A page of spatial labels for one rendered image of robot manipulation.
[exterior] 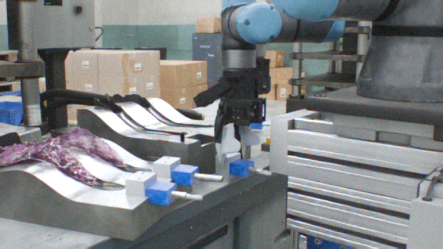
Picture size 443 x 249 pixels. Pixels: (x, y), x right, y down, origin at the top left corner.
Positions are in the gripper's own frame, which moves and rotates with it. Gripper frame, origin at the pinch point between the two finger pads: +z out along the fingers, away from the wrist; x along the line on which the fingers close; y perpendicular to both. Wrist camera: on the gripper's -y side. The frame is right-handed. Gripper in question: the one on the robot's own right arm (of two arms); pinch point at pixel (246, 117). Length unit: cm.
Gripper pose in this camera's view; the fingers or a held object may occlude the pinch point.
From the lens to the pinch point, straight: 156.3
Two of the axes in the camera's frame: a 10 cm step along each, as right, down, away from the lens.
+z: 0.0, 9.8, 1.9
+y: 9.7, 0.5, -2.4
